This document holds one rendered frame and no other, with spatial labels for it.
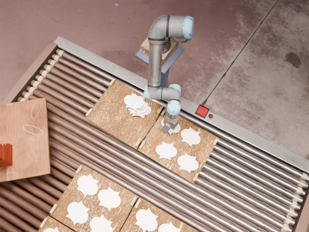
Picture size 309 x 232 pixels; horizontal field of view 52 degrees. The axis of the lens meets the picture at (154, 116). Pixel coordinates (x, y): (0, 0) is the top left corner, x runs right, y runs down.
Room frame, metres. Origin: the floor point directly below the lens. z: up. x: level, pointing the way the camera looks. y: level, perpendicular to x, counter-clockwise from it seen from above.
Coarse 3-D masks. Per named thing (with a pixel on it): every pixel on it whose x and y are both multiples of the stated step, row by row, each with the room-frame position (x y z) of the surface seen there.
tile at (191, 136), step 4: (184, 132) 0.68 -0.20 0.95; (188, 132) 0.69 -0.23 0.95; (192, 132) 0.69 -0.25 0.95; (196, 132) 0.69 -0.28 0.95; (184, 136) 0.66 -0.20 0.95; (188, 136) 0.66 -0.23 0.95; (192, 136) 0.66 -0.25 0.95; (196, 136) 0.66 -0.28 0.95; (184, 140) 0.63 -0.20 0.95; (188, 140) 0.63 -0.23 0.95; (192, 140) 0.63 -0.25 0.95; (196, 140) 0.63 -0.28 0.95; (192, 144) 0.61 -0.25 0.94; (196, 144) 0.61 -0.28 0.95
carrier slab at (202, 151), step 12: (180, 120) 0.77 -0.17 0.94; (156, 132) 0.68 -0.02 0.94; (180, 132) 0.69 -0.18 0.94; (204, 132) 0.69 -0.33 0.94; (156, 144) 0.60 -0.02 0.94; (180, 144) 0.61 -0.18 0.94; (204, 144) 0.61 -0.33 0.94; (156, 156) 0.52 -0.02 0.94; (192, 156) 0.53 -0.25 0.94; (204, 156) 0.53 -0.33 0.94; (168, 168) 0.44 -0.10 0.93
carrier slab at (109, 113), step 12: (120, 84) 1.02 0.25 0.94; (108, 96) 0.93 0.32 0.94; (120, 96) 0.93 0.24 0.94; (96, 108) 0.83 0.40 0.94; (108, 108) 0.84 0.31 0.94; (120, 108) 0.84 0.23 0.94; (156, 108) 0.85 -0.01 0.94; (96, 120) 0.75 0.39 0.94; (108, 120) 0.75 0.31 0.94; (120, 120) 0.75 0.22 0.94; (132, 120) 0.76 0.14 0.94; (144, 120) 0.76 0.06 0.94; (108, 132) 0.67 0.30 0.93; (120, 132) 0.67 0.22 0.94; (132, 132) 0.67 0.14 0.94; (144, 132) 0.68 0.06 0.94; (132, 144) 0.59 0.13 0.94
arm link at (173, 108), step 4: (172, 100) 0.77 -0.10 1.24; (176, 100) 0.77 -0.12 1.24; (168, 104) 0.74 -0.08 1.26; (172, 104) 0.74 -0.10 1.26; (176, 104) 0.74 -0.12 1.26; (168, 108) 0.72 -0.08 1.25; (172, 108) 0.72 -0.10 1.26; (176, 108) 0.72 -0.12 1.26; (180, 108) 0.73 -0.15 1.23; (168, 112) 0.71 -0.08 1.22; (172, 112) 0.70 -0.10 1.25; (176, 112) 0.70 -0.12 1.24; (168, 116) 0.70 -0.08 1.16; (172, 116) 0.69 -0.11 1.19; (176, 116) 0.70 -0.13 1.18
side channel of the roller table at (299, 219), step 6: (306, 192) 0.33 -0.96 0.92; (306, 198) 0.29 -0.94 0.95; (300, 204) 0.26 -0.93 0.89; (306, 204) 0.26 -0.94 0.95; (300, 210) 0.22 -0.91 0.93; (306, 210) 0.22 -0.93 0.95; (300, 216) 0.19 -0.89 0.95; (306, 216) 0.19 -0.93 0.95; (300, 222) 0.15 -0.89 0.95; (306, 222) 0.15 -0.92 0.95; (294, 228) 0.12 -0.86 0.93; (300, 228) 0.12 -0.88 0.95; (306, 228) 0.12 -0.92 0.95
